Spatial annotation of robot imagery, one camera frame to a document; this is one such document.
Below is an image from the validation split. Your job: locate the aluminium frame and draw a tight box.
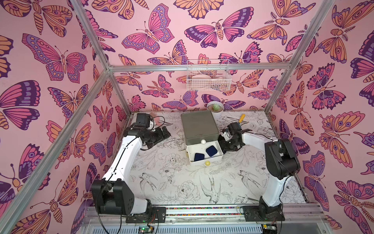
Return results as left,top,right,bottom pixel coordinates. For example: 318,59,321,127
0,0,337,234

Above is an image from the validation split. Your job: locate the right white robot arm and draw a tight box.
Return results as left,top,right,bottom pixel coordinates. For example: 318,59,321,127
219,128,300,212

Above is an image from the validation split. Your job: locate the blue brooch box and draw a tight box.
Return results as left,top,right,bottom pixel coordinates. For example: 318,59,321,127
194,153,205,162
206,145,218,157

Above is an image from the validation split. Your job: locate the blue yellow garden fork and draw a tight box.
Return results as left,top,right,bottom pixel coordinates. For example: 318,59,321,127
238,114,245,123

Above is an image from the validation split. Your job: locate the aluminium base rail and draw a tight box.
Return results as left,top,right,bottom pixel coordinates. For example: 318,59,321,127
78,204,333,234

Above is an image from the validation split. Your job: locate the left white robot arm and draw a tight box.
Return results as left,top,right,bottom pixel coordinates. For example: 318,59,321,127
91,113,170,215

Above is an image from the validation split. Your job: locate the white wire basket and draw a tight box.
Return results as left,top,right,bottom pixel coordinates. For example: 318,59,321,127
186,63,232,92

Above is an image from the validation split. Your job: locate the green drawer cabinet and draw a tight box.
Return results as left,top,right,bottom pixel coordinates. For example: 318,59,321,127
181,110,224,167

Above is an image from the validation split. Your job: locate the potted cactus white pot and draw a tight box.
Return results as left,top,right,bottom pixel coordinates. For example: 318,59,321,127
206,101,224,113

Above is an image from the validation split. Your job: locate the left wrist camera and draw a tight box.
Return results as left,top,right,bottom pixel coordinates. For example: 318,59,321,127
147,116,156,131

